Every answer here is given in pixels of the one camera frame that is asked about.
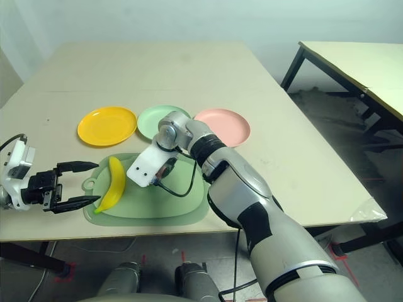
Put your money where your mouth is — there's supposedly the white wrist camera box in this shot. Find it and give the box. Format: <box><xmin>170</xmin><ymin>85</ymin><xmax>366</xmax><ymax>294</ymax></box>
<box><xmin>0</xmin><ymin>140</ymin><xmax>36</xmax><ymax>210</ymax></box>
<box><xmin>127</xmin><ymin>145</ymin><xmax>177</xmax><ymax>188</ymax></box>

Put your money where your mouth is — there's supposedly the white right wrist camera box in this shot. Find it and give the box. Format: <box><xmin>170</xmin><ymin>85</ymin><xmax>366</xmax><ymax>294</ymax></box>
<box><xmin>127</xmin><ymin>145</ymin><xmax>177</xmax><ymax>188</ymax></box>

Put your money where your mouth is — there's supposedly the grey robot torso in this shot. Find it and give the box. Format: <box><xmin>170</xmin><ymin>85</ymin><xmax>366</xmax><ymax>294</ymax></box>
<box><xmin>75</xmin><ymin>292</ymin><xmax>177</xmax><ymax>302</ymax></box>

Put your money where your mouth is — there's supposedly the clear plastic corner film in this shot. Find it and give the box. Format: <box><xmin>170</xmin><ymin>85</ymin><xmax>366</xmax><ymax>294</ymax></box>
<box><xmin>349</xmin><ymin>197</ymin><xmax>387</xmax><ymax>223</ymax></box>

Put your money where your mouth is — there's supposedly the grey robot right leg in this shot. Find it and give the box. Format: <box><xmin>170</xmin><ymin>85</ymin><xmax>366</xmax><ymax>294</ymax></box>
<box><xmin>174</xmin><ymin>262</ymin><xmax>222</xmax><ymax>302</ymax></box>

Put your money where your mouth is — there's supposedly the mint green plastic plate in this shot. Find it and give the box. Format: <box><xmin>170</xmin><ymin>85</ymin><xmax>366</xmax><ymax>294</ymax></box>
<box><xmin>137</xmin><ymin>105</ymin><xmax>193</xmax><ymax>142</ymax></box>

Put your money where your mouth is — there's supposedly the beige side table black frame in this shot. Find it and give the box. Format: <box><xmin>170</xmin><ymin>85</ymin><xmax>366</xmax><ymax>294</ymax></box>
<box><xmin>281</xmin><ymin>40</ymin><xmax>403</xmax><ymax>145</ymax></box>

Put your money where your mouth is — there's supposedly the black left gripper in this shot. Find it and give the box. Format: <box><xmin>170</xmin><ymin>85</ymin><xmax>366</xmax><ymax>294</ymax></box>
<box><xmin>21</xmin><ymin>160</ymin><xmax>101</xmax><ymax>215</ymax></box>

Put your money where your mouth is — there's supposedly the yellow plastic plate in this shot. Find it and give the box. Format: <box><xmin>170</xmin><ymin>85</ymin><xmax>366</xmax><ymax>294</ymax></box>
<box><xmin>77</xmin><ymin>106</ymin><xmax>138</xmax><ymax>148</ymax></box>

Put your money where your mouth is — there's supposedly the black table leg frame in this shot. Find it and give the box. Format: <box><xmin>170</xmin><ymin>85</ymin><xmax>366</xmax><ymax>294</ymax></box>
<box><xmin>333</xmin><ymin>216</ymin><xmax>403</xmax><ymax>265</ymax></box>
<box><xmin>0</xmin><ymin>242</ymin><xmax>72</xmax><ymax>281</ymax></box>

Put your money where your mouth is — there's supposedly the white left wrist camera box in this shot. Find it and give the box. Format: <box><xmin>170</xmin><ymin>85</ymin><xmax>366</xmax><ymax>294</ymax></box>
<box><xmin>0</xmin><ymin>140</ymin><xmax>36</xmax><ymax>210</ymax></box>

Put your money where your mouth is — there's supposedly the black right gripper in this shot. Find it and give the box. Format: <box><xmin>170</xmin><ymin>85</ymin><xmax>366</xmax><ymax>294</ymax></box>
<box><xmin>163</xmin><ymin>157</ymin><xmax>178</xmax><ymax>179</ymax></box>

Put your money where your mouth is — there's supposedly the red floor tape square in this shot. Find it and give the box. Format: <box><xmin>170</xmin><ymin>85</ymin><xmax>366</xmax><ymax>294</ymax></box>
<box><xmin>327</xmin><ymin>242</ymin><xmax>358</xmax><ymax>287</ymax></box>
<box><xmin>54</xmin><ymin>262</ymin><xmax>77</xmax><ymax>282</ymax></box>

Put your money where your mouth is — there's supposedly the yellow toy banana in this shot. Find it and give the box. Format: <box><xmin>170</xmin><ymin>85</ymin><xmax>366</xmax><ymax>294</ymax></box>
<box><xmin>93</xmin><ymin>156</ymin><xmax>127</xmax><ymax>215</ymax></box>

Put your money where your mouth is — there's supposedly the grey robot left leg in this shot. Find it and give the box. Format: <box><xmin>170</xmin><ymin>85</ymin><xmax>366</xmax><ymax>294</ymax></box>
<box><xmin>97</xmin><ymin>261</ymin><xmax>141</xmax><ymax>296</ymax></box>

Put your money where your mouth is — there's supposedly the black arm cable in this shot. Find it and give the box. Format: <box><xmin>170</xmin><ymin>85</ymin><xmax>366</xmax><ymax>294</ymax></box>
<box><xmin>153</xmin><ymin>157</ymin><xmax>259</xmax><ymax>302</ymax></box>
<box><xmin>0</xmin><ymin>134</ymin><xmax>28</xmax><ymax>152</ymax></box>

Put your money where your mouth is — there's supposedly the pink plastic plate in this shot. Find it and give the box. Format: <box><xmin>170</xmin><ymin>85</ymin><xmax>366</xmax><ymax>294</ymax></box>
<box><xmin>192</xmin><ymin>108</ymin><xmax>251</xmax><ymax>148</ymax></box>

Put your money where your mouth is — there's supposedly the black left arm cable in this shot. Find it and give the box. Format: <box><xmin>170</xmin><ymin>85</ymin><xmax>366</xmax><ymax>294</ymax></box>
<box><xmin>0</xmin><ymin>134</ymin><xmax>28</xmax><ymax>152</ymax></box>

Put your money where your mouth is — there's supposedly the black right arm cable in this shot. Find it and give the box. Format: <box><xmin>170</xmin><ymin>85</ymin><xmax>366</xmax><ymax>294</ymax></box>
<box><xmin>153</xmin><ymin>157</ymin><xmax>259</xmax><ymax>302</ymax></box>

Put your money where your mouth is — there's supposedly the grey robot leg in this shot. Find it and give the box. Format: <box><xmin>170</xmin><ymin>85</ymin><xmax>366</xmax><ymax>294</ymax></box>
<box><xmin>97</xmin><ymin>261</ymin><xmax>141</xmax><ymax>296</ymax></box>
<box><xmin>174</xmin><ymin>262</ymin><xmax>222</xmax><ymax>302</ymax></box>

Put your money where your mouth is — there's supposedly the green cutting board mat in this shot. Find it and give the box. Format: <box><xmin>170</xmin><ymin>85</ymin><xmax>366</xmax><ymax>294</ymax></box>
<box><xmin>82</xmin><ymin>152</ymin><xmax>211</xmax><ymax>227</ymax></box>

